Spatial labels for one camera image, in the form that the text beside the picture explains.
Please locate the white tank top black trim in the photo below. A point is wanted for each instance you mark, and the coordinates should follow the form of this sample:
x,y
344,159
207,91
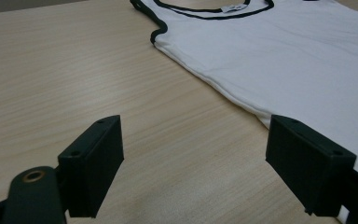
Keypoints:
x,y
261,56

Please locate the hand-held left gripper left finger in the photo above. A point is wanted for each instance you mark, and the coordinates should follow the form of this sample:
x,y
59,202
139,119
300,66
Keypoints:
x,y
90,168

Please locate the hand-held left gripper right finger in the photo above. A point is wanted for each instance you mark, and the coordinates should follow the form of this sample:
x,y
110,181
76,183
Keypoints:
x,y
310,168

